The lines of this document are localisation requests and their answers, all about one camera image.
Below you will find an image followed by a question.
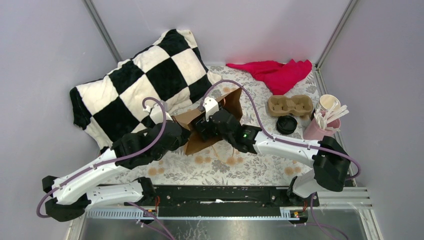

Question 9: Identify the brown paper bag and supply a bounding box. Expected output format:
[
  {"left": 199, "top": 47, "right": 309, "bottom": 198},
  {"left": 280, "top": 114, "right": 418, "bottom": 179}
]
[{"left": 173, "top": 88, "right": 243, "bottom": 156}]

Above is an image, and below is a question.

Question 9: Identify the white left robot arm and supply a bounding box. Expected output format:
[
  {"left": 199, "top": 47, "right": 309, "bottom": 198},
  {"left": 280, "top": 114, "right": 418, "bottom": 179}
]
[{"left": 37, "top": 120, "right": 191, "bottom": 222}]

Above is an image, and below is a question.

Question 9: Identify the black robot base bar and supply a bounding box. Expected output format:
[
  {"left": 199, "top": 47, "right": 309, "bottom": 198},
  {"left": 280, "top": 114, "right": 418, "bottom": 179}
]
[{"left": 134, "top": 177, "right": 320, "bottom": 222}]

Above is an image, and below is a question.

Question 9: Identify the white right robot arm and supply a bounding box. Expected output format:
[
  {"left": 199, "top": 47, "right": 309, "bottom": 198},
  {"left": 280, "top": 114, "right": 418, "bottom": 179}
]
[{"left": 193, "top": 109, "right": 351, "bottom": 206}]

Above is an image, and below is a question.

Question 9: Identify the floral patterned table mat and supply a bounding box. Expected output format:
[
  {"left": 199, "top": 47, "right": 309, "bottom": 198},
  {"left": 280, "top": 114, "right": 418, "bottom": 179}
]
[{"left": 106, "top": 66, "right": 310, "bottom": 186}]

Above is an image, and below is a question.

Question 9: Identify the black white checkered blanket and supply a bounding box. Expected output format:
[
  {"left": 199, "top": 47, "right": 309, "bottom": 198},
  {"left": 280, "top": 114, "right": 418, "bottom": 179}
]
[{"left": 69, "top": 29, "right": 222, "bottom": 151}]

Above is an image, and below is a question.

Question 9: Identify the red cloth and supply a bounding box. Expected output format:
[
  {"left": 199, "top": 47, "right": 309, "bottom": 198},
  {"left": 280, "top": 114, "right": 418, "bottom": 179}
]
[{"left": 226, "top": 59, "right": 313, "bottom": 95}]

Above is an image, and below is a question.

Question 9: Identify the brown cardboard cup carrier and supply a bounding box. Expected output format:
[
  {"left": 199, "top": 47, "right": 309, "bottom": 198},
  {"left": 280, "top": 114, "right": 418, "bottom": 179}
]
[{"left": 267, "top": 95, "right": 314, "bottom": 117}]

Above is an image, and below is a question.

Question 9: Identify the pink straw holder cup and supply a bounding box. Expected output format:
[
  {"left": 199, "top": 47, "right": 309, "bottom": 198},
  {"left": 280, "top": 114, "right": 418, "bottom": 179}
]
[{"left": 302, "top": 118, "right": 341, "bottom": 141}]

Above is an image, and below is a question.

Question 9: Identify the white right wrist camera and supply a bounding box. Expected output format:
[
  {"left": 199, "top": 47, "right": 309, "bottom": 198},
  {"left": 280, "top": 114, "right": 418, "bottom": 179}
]
[{"left": 202, "top": 96, "right": 220, "bottom": 122}]

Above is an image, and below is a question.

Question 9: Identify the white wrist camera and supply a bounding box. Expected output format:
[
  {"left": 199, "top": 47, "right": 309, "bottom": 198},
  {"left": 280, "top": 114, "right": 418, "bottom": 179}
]
[
  {"left": 143, "top": 101, "right": 173, "bottom": 125},
  {"left": 202, "top": 96, "right": 220, "bottom": 122}
]

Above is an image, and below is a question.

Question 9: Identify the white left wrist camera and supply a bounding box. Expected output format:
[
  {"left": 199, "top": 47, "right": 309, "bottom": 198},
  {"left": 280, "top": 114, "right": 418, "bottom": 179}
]
[{"left": 143, "top": 101, "right": 173, "bottom": 125}]

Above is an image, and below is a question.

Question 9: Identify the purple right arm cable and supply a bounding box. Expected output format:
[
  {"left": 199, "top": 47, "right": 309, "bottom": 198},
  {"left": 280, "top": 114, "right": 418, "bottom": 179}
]
[{"left": 200, "top": 79, "right": 362, "bottom": 240}]

